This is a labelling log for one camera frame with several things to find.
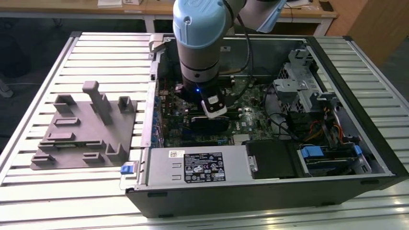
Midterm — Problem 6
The white paper pad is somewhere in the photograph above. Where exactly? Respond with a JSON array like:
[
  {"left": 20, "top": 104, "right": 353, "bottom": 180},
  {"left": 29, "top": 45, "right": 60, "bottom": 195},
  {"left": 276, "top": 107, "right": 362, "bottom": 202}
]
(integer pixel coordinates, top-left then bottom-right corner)
[{"left": 96, "top": 0, "right": 124, "bottom": 9}]

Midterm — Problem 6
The black camera cable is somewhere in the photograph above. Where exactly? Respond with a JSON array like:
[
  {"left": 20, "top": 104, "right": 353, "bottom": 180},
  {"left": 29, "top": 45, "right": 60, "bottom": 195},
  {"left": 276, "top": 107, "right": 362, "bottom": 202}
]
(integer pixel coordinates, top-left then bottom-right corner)
[{"left": 222, "top": 0, "right": 254, "bottom": 105}]

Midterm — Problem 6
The metal drive cage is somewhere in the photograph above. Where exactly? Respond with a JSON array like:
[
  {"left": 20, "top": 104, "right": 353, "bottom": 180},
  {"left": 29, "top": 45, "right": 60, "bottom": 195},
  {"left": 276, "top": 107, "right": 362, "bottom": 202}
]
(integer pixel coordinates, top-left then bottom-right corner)
[{"left": 272, "top": 49, "right": 325, "bottom": 113}]

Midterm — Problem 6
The blue case latch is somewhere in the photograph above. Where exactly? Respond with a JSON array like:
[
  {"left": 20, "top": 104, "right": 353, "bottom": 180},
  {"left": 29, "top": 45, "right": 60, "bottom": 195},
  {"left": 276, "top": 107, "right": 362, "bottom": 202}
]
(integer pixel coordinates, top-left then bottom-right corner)
[{"left": 120, "top": 161, "right": 136, "bottom": 174}]

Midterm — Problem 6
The yellow red wire bundle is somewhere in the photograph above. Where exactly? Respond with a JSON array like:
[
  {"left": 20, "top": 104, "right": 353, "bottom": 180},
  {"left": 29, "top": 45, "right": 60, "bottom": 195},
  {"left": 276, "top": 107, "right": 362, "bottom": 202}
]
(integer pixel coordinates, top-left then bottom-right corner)
[{"left": 302, "top": 119, "right": 348, "bottom": 144}]

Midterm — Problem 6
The black PC case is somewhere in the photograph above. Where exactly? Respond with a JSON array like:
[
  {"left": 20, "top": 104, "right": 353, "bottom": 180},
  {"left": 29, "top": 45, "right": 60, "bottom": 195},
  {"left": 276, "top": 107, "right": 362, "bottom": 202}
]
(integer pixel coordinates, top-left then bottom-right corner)
[{"left": 120, "top": 33, "right": 409, "bottom": 219}]

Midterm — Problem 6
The grey power supply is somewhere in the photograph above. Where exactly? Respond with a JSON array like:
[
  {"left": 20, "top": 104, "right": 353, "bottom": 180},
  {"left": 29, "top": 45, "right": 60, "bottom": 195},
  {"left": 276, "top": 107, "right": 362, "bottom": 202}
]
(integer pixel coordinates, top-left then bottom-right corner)
[{"left": 145, "top": 146, "right": 253, "bottom": 187}]

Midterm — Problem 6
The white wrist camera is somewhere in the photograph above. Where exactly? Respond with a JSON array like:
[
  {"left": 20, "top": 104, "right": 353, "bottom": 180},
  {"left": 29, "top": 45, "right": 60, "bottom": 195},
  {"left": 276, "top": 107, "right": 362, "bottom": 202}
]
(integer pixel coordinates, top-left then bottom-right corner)
[{"left": 200, "top": 94, "right": 229, "bottom": 120}]

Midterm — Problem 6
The wooden cabinet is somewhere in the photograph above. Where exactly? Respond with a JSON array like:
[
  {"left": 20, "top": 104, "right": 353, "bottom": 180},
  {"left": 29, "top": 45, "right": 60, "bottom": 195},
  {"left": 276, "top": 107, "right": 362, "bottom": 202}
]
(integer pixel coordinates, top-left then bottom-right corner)
[{"left": 325, "top": 0, "right": 409, "bottom": 70}]

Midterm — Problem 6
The grey parts rack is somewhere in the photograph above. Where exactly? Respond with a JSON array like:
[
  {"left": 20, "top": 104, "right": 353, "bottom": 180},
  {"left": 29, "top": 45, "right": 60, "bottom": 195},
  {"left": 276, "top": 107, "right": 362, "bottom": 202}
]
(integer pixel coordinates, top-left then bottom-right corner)
[{"left": 29, "top": 80, "right": 140, "bottom": 171}]

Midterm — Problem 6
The black plastic shroud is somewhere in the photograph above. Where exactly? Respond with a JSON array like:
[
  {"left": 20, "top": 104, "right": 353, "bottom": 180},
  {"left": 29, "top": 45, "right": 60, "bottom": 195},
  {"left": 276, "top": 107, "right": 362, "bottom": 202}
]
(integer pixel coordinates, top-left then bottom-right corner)
[{"left": 245, "top": 140, "right": 304, "bottom": 180}]

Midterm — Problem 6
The silver chipset heatsink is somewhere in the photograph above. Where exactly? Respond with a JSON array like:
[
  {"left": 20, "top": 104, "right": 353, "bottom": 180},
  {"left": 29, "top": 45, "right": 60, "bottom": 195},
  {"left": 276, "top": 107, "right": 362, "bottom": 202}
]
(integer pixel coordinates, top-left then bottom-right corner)
[{"left": 232, "top": 134, "right": 253, "bottom": 145}]

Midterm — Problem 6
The black graphics card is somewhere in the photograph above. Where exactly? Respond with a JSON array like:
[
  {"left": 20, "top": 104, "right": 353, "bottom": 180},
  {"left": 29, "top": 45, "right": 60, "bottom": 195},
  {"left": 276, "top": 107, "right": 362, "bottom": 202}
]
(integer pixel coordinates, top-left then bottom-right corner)
[{"left": 191, "top": 115, "right": 232, "bottom": 135}]

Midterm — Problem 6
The grey case handle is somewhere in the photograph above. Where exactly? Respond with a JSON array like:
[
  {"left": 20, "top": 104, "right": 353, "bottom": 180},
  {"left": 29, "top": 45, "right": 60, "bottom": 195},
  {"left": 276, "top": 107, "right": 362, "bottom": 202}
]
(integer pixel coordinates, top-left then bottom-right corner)
[{"left": 148, "top": 34, "right": 168, "bottom": 53}]

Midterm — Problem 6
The hard disk in blue carrier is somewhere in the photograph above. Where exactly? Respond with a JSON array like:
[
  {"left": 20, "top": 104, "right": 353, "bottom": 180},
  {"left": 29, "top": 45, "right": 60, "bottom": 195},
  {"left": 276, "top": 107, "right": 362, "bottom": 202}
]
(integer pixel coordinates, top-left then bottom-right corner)
[{"left": 298, "top": 145, "right": 364, "bottom": 177}]

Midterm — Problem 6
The wooden desk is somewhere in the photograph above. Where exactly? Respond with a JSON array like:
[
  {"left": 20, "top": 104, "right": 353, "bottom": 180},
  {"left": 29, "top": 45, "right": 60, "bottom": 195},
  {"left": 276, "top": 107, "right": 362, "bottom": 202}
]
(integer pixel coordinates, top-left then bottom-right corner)
[{"left": 0, "top": 0, "right": 340, "bottom": 34}]

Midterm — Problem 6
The small black device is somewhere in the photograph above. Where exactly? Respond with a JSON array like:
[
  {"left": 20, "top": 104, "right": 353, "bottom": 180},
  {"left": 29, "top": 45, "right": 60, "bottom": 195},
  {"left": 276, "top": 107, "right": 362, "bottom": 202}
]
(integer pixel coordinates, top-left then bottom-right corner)
[{"left": 318, "top": 0, "right": 334, "bottom": 12}]

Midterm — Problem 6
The green motherboard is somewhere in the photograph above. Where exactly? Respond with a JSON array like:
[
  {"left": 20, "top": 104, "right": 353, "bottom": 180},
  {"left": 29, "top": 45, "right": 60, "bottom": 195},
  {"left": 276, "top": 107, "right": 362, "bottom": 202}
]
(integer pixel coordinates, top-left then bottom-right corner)
[{"left": 156, "top": 78, "right": 276, "bottom": 148}]

